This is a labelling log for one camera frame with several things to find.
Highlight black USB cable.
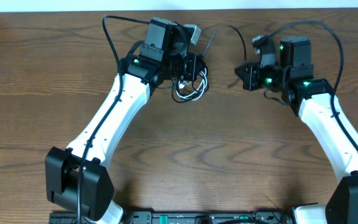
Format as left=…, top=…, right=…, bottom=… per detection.
left=170, top=24, right=248, bottom=104

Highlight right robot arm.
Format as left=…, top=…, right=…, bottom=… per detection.
left=235, top=35, right=358, bottom=223

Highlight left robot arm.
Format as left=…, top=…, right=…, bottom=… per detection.
left=45, top=17, right=209, bottom=223

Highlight white USB cable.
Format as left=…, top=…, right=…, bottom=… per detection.
left=175, top=68, right=209, bottom=101

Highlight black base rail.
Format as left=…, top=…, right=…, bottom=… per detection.
left=48, top=210, right=295, bottom=224

